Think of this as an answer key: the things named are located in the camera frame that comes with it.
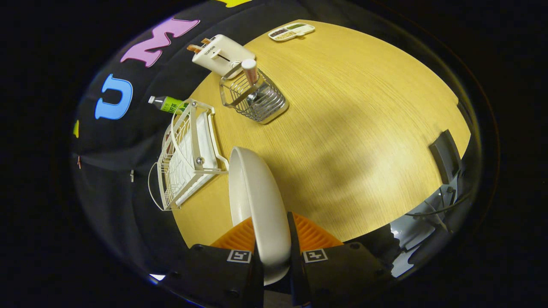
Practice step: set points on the dark grey block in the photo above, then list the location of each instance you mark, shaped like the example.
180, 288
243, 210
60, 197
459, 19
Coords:
445, 158

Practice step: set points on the cream toaster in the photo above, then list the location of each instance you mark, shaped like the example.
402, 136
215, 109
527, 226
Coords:
222, 53

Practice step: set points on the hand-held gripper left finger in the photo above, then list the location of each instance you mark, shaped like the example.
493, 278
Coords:
214, 273

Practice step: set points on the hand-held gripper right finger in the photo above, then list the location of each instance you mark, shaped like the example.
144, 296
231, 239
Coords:
295, 244

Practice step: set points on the green label plastic bottle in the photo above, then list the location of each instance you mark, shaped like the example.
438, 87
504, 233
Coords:
171, 104

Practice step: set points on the white divided seasoning tray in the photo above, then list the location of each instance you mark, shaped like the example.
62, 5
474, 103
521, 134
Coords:
291, 31

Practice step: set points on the white plate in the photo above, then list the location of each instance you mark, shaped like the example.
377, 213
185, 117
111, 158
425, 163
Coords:
265, 205

